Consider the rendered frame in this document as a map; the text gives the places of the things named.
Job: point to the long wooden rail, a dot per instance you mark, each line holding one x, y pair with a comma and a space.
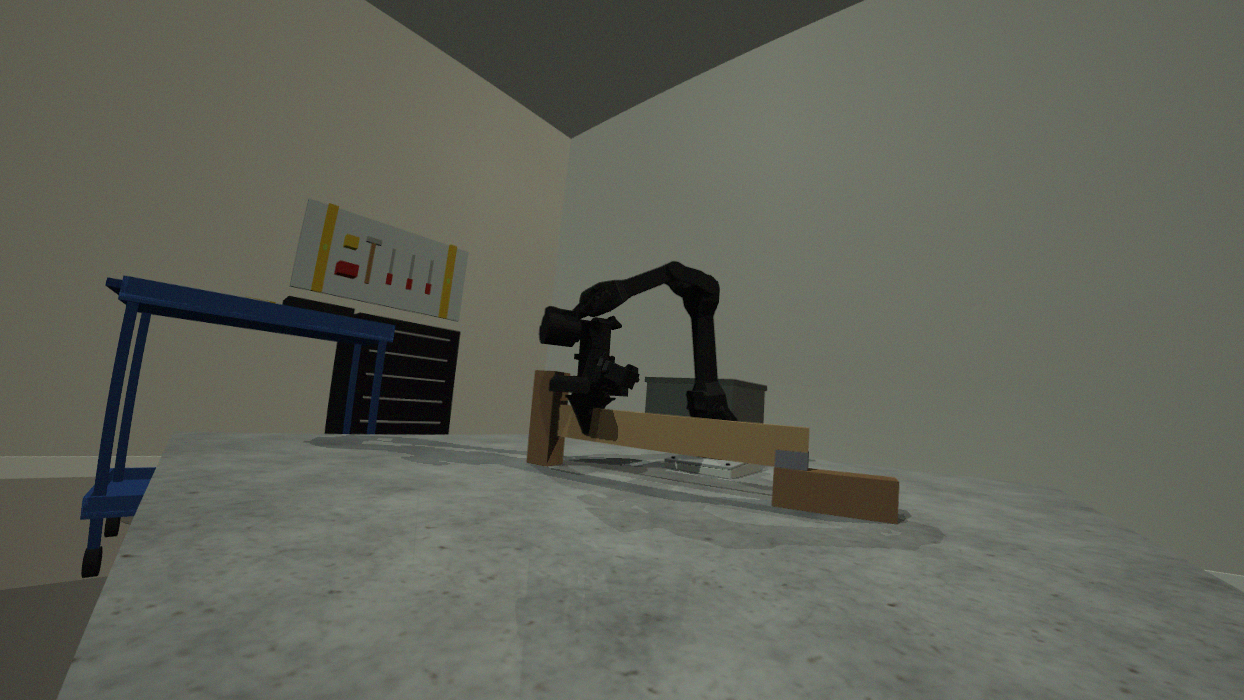
692, 436

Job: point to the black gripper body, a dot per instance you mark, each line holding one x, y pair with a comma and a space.
584, 383

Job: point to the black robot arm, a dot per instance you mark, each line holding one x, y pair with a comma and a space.
700, 293

